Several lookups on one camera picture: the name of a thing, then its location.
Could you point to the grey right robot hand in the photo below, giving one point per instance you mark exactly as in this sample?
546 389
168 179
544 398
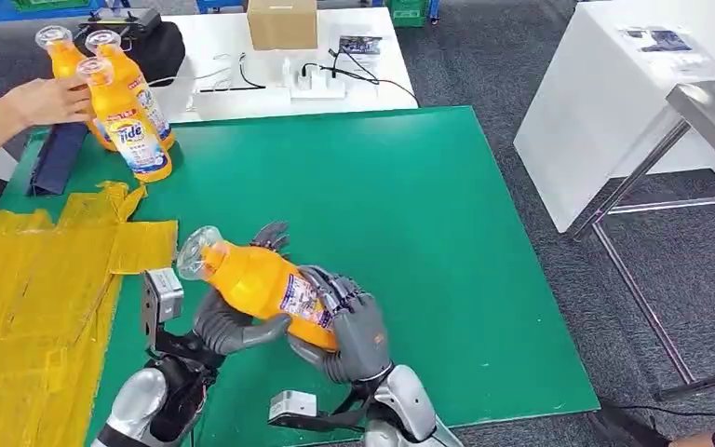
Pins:
360 333

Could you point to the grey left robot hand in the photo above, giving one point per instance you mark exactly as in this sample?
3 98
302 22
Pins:
222 330

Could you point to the orange drink bottle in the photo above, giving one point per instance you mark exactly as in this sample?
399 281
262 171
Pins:
252 284
126 129
64 58
129 74

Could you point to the dark blue case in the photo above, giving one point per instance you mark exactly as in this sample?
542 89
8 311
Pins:
55 157

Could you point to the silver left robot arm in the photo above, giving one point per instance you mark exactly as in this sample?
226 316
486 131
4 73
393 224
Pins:
141 401

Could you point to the green table mat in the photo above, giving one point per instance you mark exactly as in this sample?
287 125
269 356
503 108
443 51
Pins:
364 216

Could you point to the yellow taped sheet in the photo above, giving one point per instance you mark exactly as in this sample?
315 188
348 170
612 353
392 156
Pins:
24 321

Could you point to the white table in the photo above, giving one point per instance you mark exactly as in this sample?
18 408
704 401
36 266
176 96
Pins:
240 98

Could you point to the white power strip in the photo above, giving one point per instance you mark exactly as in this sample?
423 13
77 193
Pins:
317 85

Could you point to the black carry bag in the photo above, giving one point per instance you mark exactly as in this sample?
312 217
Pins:
160 52

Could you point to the brown cardboard box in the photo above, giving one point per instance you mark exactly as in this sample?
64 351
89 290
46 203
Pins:
282 24

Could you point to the black remote controller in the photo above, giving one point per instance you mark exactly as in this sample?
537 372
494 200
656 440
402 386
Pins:
132 18

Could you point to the green plastic crate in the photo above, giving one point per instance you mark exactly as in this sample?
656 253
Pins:
410 11

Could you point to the white cabinet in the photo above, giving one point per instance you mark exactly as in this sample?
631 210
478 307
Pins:
604 92

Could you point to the blue printed leaflet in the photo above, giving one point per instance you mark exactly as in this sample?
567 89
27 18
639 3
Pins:
666 41

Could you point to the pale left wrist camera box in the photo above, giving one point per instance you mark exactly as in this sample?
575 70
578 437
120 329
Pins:
163 296

